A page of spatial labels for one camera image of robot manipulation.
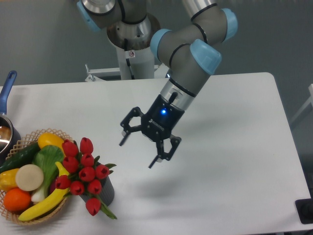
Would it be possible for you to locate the yellow lemon squash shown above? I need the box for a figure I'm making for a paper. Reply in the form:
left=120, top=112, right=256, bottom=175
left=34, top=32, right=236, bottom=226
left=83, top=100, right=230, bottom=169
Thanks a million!
left=37, top=132, right=65, bottom=155

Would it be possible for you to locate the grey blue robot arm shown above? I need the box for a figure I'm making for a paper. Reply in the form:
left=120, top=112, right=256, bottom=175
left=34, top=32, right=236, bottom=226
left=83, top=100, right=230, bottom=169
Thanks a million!
left=77, top=0, right=238, bottom=162

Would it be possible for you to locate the yellow banana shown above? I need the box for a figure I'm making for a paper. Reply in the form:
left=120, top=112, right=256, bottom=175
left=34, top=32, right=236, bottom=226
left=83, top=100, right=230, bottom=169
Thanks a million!
left=18, top=161, right=72, bottom=222

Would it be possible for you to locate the white frame at right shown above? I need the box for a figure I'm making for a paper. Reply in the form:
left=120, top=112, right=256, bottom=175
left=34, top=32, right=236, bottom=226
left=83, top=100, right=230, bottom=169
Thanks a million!
left=290, top=84, right=313, bottom=129

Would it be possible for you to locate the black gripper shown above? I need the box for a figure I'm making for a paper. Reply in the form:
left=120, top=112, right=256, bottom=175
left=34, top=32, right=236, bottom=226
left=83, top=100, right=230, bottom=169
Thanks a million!
left=119, top=94, right=185, bottom=169

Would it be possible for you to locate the blue handled saucepan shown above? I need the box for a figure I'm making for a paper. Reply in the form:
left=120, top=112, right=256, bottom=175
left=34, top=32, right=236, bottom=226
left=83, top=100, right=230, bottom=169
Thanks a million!
left=0, top=70, right=21, bottom=164

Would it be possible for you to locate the dark green cucumber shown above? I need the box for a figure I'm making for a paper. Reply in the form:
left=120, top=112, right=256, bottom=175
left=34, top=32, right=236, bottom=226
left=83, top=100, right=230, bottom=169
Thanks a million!
left=0, top=142, right=40, bottom=173

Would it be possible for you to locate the black device at edge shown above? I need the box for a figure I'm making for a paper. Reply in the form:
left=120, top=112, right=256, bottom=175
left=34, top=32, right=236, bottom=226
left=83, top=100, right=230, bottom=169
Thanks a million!
left=295, top=198, right=313, bottom=224

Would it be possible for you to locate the red tulip bouquet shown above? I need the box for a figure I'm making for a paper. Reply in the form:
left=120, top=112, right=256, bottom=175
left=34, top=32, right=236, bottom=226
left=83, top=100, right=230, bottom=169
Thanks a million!
left=55, top=137, right=117, bottom=219

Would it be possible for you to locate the yellow bell pepper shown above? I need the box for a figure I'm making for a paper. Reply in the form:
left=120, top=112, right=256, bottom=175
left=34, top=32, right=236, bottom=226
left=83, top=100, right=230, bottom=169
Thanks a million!
left=0, top=168, right=19, bottom=191

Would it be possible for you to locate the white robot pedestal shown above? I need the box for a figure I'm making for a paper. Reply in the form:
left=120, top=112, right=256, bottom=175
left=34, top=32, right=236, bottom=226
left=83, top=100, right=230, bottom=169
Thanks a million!
left=85, top=13, right=160, bottom=82

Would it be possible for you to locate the beige round slice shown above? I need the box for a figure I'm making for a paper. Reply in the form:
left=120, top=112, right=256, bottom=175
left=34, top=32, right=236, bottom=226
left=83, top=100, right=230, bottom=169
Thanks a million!
left=15, top=164, right=44, bottom=191

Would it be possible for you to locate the orange fruit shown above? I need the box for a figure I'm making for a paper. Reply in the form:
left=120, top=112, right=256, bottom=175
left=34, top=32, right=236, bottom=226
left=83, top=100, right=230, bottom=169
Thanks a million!
left=3, top=188, right=31, bottom=212

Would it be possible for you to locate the green bok choy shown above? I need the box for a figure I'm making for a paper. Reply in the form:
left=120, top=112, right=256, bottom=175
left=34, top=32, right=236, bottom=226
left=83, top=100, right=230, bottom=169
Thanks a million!
left=31, top=145, right=64, bottom=204

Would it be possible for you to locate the woven wicker basket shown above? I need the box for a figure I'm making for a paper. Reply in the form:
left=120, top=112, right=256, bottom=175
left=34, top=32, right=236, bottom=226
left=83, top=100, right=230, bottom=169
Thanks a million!
left=0, top=128, right=73, bottom=226

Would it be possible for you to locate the dark grey ribbed vase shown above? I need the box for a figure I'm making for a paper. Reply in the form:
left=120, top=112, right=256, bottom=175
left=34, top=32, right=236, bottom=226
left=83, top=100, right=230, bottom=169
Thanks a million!
left=80, top=176, right=114, bottom=206

